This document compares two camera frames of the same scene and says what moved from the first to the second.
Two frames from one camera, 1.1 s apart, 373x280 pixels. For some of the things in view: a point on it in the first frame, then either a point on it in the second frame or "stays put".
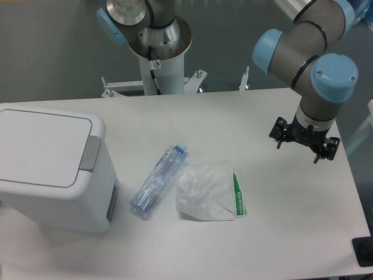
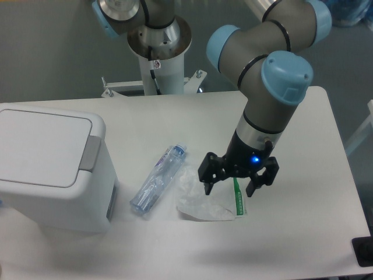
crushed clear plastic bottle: x=154 y=185 stays put
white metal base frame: x=191 y=84 stays put
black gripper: x=314 y=139 -> x=240 y=160
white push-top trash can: x=56 y=171 stays put
